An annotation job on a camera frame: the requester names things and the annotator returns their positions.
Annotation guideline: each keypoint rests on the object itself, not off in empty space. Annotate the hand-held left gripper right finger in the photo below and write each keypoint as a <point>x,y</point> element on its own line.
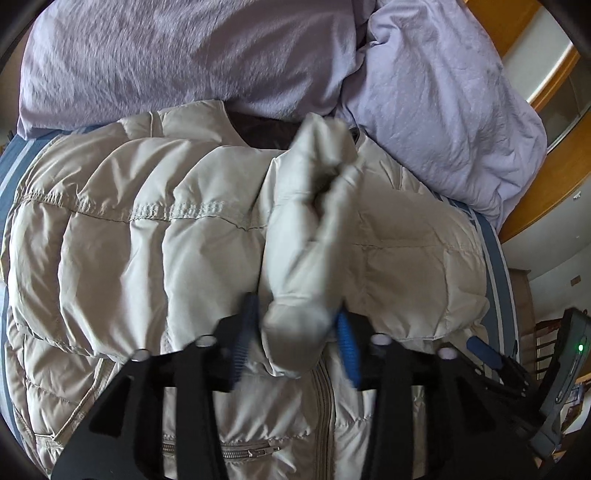
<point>347,344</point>

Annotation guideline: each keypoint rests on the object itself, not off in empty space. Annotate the wooden chair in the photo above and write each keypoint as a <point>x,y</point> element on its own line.
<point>547,344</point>

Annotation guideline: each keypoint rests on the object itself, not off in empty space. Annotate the large lavender pillow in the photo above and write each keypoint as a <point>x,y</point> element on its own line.
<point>175,55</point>

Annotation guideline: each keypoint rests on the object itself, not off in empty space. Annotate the beige puffer jacket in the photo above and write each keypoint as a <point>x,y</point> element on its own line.
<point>184,258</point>

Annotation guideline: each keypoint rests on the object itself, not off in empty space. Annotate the blue white striped bed sheet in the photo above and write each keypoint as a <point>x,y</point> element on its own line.
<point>497,277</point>

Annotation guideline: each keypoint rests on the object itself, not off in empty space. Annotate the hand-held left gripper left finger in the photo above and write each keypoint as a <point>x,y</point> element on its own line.
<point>241,341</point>

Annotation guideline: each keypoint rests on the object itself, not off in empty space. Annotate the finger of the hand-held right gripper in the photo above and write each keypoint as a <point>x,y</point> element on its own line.
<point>482,353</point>

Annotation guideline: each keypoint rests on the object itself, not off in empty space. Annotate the wooden glass door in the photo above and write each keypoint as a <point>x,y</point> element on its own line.
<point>545,207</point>

